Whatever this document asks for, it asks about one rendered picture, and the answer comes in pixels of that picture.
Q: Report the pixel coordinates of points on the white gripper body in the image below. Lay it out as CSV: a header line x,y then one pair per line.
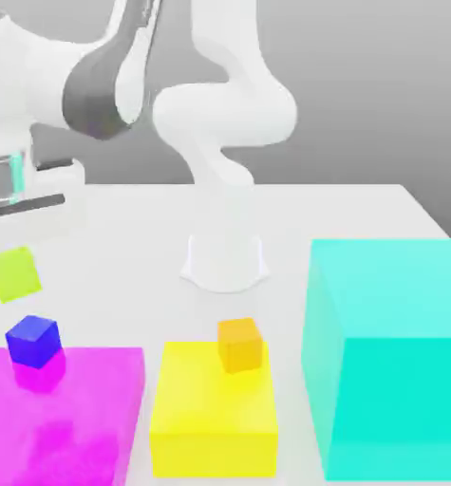
x,y
23,218

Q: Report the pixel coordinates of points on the small lime cube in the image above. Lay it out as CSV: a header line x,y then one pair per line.
x,y
13,274

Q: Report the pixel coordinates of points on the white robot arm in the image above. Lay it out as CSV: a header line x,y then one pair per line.
x,y
225,114

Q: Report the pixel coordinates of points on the small blue cube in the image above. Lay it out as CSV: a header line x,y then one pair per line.
x,y
33,341

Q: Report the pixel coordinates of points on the small magenta cube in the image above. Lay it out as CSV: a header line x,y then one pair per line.
x,y
39,379

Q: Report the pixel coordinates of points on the small orange cube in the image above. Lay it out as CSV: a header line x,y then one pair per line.
x,y
240,347

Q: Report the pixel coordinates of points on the large magenta box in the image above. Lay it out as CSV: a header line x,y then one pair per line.
x,y
80,417

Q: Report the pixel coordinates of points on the large yellow box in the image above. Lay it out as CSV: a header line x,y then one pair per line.
x,y
210,417

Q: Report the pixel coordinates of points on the large cyan box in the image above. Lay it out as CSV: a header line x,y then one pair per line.
x,y
392,360

